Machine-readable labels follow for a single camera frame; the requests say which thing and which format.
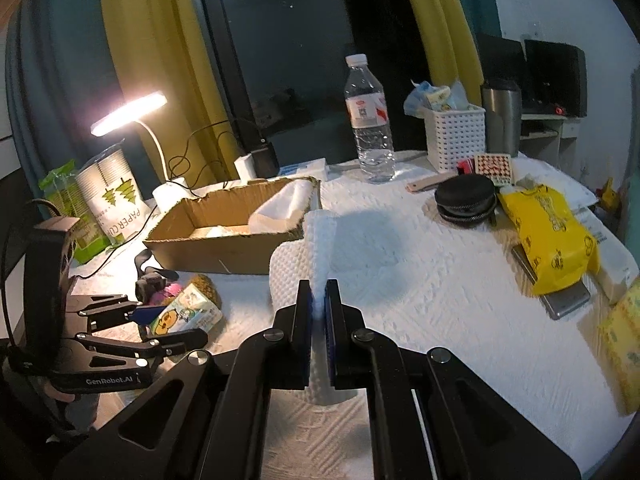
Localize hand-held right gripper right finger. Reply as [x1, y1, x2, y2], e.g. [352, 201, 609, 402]
[325, 280, 583, 480]

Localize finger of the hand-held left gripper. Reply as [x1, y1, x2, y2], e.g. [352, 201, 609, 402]
[64, 294, 162, 330]
[74, 328, 209, 367]

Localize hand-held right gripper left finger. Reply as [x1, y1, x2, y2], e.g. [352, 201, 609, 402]
[52, 280, 313, 480]

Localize colourful snack packet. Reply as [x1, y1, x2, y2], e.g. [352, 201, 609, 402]
[148, 284, 224, 337]

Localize white paper towel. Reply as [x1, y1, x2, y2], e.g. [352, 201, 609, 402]
[269, 209, 372, 408]

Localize cardboard box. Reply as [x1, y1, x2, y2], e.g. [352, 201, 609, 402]
[142, 176, 322, 276]

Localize yellow loofah sponge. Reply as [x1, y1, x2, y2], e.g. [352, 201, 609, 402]
[185, 273, 223, 307]

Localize green packet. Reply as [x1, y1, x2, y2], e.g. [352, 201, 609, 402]
[39, 159, 114, 265]

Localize white textured table cover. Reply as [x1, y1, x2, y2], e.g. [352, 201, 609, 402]
[65, 150, 637, 480]

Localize paper cup sleeve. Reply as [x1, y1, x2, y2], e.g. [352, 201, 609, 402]
[75, 144, 149, 247]

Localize white folded tissue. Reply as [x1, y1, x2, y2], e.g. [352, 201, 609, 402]
[248, 180, 314, 236]

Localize white and blue box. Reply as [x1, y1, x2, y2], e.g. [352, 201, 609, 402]
[277, 158, 330, 181]

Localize white charger block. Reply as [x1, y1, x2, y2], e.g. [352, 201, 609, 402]
[235, 156, 259, 184]

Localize black box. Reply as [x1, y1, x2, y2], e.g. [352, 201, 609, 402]
[248, 141, 280, 180]

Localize wooden comb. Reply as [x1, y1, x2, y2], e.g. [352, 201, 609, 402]
[405, 172, 459, 194]

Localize teal curtain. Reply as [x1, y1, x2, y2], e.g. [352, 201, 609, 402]
[5, 5, 132, 202]

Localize black round zipper case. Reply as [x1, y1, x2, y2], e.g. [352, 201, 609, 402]
[434, 174, 499, 229]

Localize white desk lamp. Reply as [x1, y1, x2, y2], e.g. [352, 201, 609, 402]
[91, 91, 202, 211]

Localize clear plastic water bottle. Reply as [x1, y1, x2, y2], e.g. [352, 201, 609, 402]
[344, 53, 397, 184]

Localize white plastic basket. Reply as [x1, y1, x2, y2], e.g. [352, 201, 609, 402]
[425, 104, 487, 173]

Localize red patterned box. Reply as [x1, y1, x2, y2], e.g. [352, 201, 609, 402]
[473, 153, 514, 187]

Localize yellow plastic packet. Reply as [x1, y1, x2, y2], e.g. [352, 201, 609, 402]
[499, 185, 601, 296]

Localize silver phone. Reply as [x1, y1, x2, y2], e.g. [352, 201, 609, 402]
[511, 244, 592, 321]

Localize pale snack packets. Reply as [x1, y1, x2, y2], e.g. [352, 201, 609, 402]
[404, 79, 472, 117]

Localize yellow curtain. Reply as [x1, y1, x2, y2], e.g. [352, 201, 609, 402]
[395, 0, 484, 102]
[99, 0, 242, 187]

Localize steel tumbler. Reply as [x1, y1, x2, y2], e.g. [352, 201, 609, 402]
[481, 80, 523, 158]

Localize white shelf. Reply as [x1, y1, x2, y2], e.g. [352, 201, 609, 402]
[520, 112, 582, 162]

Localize white tissue pack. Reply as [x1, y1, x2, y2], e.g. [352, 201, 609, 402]
[575, 210, 640, 306]

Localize yellow tissue pack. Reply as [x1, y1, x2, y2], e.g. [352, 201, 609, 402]
[597, 280, 640, 416]

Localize black monitor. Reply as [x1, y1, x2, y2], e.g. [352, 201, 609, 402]
[475, 34, 589, 119]

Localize black cable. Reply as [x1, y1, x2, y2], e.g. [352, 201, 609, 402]
[167, 120, 266, 184]

